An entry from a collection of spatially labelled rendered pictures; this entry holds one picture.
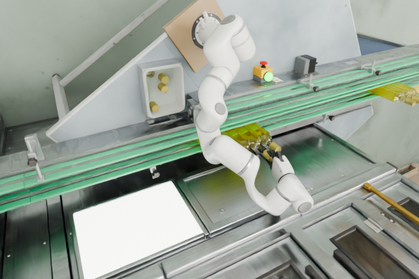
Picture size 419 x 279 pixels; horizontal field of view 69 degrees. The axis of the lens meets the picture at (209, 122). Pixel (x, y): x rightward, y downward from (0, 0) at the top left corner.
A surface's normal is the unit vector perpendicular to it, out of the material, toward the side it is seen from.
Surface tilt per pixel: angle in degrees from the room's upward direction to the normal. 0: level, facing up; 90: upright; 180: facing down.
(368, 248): 90
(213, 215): 90
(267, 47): 0
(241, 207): 91
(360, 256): 90
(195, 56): 1
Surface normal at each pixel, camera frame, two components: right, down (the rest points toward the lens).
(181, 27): 0.47, 0.43
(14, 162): 0.00, -0.87
